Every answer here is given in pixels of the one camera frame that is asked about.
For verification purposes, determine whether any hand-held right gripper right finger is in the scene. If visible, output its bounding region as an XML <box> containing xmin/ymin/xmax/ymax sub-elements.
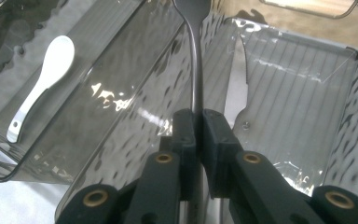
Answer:
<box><xmin>200</xmin><ymin>108</ymin><xmax>245</xmax><ymax>200</ymax></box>

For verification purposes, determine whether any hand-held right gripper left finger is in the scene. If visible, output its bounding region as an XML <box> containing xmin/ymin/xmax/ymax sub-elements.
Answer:
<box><xmin>159</xmin><ymin>107</ymin><xmax>200</xmax><ymax>201</ymax></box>

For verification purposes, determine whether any metal table knife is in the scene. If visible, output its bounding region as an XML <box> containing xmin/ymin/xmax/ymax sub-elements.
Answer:
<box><xmin>223</xmin><ymin>33</ymin><xmax>252</xmax><ymax>130</ymax></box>

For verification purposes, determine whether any metal fork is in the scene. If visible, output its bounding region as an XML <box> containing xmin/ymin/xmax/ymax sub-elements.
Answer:
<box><xmin>171</xmin><ymin>0</ymin><xmax>213</xmax><ymax>115</ymax></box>

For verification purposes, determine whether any grey transparent plastic bin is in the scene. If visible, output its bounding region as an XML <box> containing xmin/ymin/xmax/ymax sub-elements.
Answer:
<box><xmin>54</xmin><ymin>0</ymin><xmax>358</xmax><ymax>224</ymax></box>
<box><xmin>0</xmin><ymin>0</ymin><xmax>60</xmax><ymax>97</ymax></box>
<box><xmin>0</xmin><ymin>0</ymin><xmax>186</xmax><ymax>185</ymax></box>

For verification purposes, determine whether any white table mat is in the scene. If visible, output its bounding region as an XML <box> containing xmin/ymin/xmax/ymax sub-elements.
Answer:
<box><xmin>0</xmin><ymin>136</ymin><xmax>73</xmax><ymax>224</ymax></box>

